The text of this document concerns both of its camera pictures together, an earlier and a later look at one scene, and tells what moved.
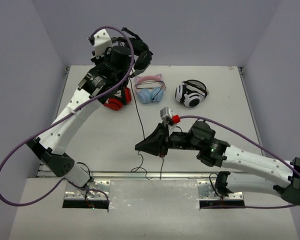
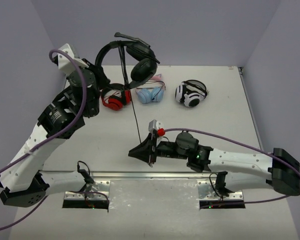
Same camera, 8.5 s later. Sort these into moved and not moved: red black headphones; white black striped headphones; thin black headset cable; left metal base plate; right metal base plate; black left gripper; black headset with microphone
Moved: thin black headset cable; black headset with microphone; black left gripper
Not moved: white black striped headphones; right metal base plate; red black headphones; left metal base plate
